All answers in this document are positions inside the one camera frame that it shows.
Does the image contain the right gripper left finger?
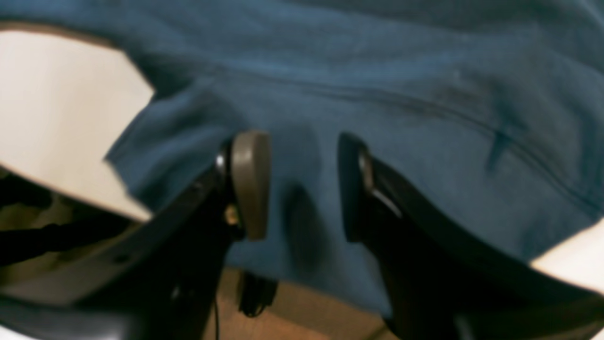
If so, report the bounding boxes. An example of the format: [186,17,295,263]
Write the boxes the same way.
[1,131,271,340]

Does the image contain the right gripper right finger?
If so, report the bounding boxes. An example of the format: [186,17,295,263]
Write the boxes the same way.
[338,133,603,340]

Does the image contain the dark blue t-shirt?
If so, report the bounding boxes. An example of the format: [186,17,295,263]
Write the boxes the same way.
[1,0,603,316]

